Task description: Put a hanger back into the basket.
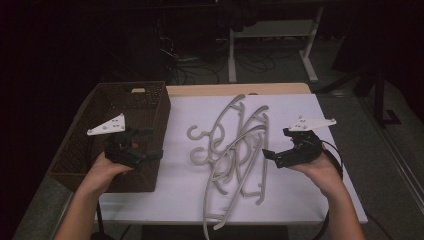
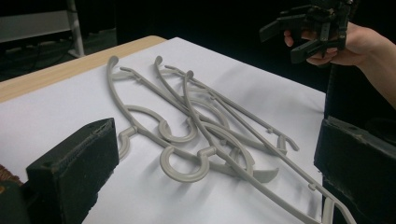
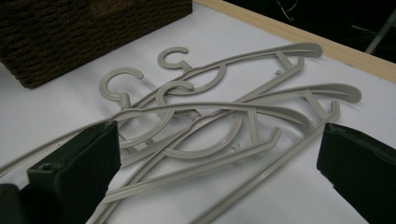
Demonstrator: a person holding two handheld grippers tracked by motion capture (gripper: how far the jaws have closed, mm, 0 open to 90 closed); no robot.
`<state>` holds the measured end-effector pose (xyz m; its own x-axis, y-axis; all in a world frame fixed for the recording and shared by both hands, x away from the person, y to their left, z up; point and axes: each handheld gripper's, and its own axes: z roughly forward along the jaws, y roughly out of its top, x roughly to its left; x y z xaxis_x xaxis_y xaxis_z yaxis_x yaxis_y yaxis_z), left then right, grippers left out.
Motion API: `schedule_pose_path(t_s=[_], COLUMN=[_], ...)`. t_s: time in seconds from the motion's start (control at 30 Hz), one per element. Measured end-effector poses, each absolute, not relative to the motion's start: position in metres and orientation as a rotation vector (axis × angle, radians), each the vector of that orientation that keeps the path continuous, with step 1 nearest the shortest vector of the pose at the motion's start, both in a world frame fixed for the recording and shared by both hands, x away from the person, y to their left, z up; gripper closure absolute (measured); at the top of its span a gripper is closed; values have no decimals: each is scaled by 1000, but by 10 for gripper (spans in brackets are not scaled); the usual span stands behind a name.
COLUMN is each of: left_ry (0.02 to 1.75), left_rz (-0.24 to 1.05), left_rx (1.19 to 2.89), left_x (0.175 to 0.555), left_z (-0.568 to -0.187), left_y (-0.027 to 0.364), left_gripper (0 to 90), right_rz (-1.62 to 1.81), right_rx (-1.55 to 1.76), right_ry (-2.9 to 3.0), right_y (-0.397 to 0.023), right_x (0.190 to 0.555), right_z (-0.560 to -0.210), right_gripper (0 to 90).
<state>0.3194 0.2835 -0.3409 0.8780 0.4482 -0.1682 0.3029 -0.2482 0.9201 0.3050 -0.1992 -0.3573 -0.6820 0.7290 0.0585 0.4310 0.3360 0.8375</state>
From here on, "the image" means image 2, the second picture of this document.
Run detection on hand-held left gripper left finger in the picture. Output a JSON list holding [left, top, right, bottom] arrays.
[[26, 118, 120, 224]]

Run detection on white shelf board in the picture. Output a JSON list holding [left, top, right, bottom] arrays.
[[0, 9, 72, 44]]

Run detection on pile of grey hangers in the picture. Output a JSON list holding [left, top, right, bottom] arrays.
[[106, 55, 301, 185]]

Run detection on grey plastic clothes hanger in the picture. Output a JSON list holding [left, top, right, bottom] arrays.
[[159, 64, 358, 224], [153, 55, 300, 162]]

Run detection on white metal stand post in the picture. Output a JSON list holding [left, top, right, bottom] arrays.
[[65, 0, 86, 59]]

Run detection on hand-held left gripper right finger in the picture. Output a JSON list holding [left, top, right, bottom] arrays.
[[313, 116, 396, 224]]

